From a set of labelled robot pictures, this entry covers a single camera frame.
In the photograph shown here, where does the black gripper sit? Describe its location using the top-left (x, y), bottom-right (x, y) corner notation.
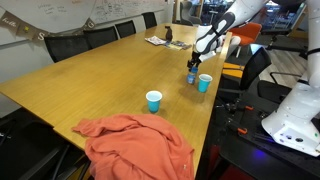
top-left (186, 49), bottom-right (202, 70)

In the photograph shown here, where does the peanut butter jar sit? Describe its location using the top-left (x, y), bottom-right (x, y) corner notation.
top-left (185, 71), bottom-right (197, 85)

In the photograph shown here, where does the blue plastic cup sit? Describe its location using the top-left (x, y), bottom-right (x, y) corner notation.
top-left (145, 90), bottom-right (163, 114)
top-left (197, 73), bottom-right (214, 94)

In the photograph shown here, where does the colourful magazine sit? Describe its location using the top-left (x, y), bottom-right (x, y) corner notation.
top-left (164, 40), bottom-right (193, 51)

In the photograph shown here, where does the dark brown bottle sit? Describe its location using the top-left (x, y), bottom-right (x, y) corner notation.
top-left (164, 25), bottom-right (174, 43)

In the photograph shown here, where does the white magazine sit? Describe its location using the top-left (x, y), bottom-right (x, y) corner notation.
top-left (144, 35), bottom-right (168, 46)

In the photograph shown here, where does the grey highback chair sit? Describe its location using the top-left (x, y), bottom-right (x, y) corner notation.
top-left (179, 0), bottom-right (195, 27)

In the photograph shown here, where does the orange office chair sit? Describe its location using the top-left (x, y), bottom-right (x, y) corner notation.
top-left (229, 21), bottom-right (263, 58)

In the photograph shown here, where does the black mesh chair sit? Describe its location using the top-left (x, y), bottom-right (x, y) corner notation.
top-left (83, 25), bottom-right (119, 49)
top-left (142, 11), bottom-right (158, 30)
top-left (0, 114), bottom-right (93, 180)
top-left (114, 19), bottom-right (137, 39)
top-left (43, 33), bottom-right (92, 64)

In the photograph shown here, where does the black office chair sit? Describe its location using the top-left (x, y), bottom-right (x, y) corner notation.
top-left (257, 70), bottom-right (313, 105)
top-left (218, 46), bottom-right (273, 101)

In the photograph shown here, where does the orange cloth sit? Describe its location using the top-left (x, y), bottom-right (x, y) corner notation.
top-left (71, 113), bottom-right (196, 180)

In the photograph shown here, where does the burlap pennant banner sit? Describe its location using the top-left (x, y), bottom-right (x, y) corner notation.
top-left (0, 10), bottom-right (98, 42)

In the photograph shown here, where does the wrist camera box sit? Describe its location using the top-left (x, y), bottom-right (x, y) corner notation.
top-left (199, 49), bottom-right (217, 63)

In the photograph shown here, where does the orange-handled black clamp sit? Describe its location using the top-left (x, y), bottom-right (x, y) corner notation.
top-left (216, 103), bottom-right (255, 113)
top-left (226, 123), bottom-right (249, 136)

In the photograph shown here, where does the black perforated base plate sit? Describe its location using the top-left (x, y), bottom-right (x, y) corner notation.
top-left (213, 99), bottom-right (320, 180)

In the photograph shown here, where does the wall whiteboard with writing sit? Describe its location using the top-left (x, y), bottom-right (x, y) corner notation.
top-left (0, 0), bottom-right (169, 38)

